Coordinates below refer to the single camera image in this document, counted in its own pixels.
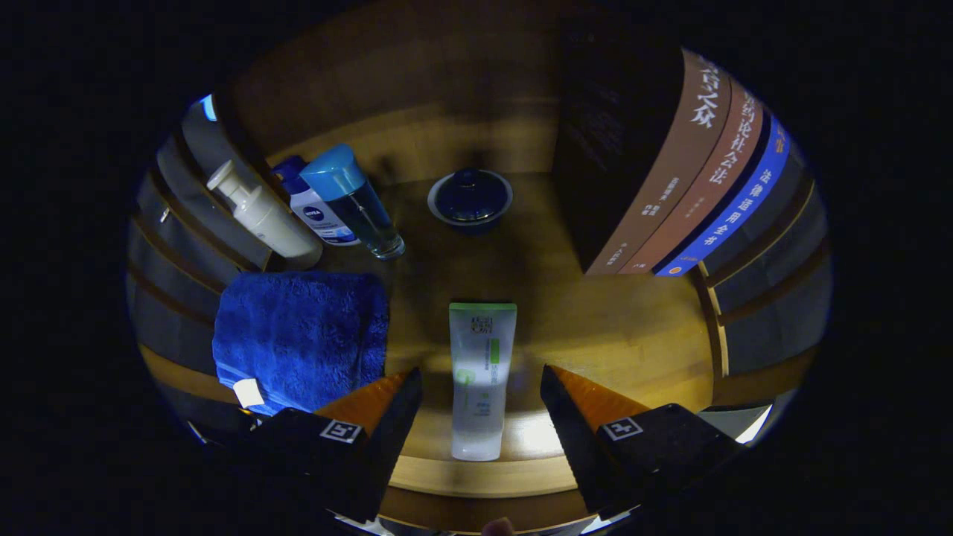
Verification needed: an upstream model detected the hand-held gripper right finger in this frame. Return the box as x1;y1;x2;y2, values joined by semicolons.
540;364;745;522

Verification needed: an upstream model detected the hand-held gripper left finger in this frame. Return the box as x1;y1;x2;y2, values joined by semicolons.
223;366;424;523

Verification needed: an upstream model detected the white green-capped tube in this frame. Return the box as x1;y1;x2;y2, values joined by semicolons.
448;301;518;462

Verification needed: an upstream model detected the wooden countertop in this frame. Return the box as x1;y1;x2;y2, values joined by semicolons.
138;167;723;500

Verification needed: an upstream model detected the wooden cabinet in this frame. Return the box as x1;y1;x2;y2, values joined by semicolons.
127;0;832;533

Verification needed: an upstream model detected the blue folded towel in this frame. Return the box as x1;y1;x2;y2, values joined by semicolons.
212;271;390;416

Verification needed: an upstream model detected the white bottle with blue cap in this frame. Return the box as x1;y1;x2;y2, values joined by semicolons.
272;155;360;247

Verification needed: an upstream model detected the clear bottle with teal cap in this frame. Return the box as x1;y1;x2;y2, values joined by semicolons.
299;144;407;261

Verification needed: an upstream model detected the white pump bottle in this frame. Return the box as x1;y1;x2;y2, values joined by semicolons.
206;159;324;270

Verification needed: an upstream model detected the blue lidded teacup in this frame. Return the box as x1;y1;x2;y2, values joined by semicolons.
427;168;514;226

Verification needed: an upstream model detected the blue book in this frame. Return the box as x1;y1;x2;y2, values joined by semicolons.
654;112;791;278

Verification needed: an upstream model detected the reddish brown book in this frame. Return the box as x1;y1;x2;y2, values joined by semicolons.
619;78;766;275

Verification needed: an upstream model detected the dark brown book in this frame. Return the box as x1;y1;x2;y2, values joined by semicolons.
551;15;733;276

